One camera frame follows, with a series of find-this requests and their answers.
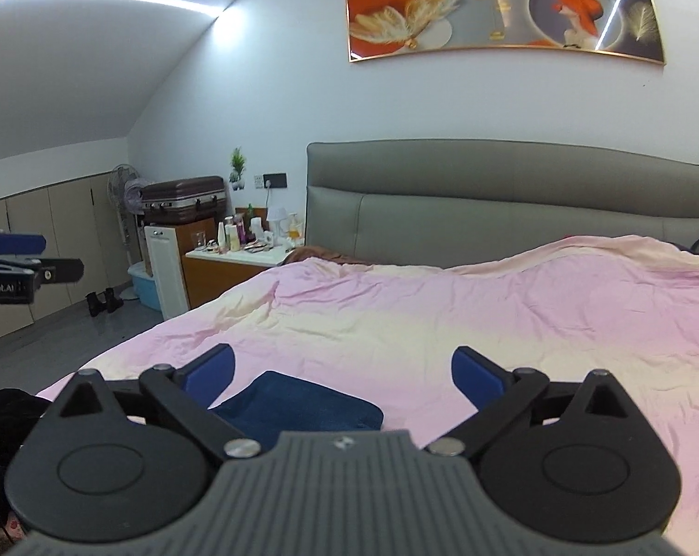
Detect black cloth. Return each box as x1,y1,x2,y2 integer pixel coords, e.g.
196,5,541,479
0,388,56,534

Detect small potted plant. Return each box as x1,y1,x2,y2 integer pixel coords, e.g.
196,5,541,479
228,146,248,191

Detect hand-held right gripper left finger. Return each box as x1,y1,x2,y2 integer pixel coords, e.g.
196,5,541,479
54,343,263,462

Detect framed wall picture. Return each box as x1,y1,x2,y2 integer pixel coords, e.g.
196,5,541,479
345,0,666,66

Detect pink bed blanket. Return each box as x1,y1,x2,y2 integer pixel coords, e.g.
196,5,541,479
35,234,699,556

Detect standing fan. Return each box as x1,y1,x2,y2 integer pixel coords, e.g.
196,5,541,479
107,163,149,270

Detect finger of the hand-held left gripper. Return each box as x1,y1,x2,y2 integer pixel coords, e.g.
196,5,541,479
33,258,86,286
0,226,47,256

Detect blue denim pants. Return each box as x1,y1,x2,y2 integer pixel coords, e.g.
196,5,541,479
209,369,385,450

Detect wooden nightstand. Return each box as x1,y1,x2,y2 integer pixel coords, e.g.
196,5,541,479
185,242,297,311

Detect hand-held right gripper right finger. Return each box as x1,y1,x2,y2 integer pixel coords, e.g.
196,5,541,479
422,346,647,458

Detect white cabinet panel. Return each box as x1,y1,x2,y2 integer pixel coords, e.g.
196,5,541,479
143,222,191,322

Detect beige wardrobe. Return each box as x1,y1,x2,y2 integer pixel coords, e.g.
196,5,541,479
0,170,135,349

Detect brown cloth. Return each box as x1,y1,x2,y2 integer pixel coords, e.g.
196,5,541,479
283,246,369,268

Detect grey padded headboard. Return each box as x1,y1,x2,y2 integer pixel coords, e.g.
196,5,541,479
305,139,699,271

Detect white table lamp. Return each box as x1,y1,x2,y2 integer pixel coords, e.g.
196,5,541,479
266,205,288,245

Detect blue plastic basin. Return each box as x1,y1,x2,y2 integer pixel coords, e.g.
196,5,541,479
127,260,166,311

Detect brown suitcase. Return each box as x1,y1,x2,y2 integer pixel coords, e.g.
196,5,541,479
139,175,228,227

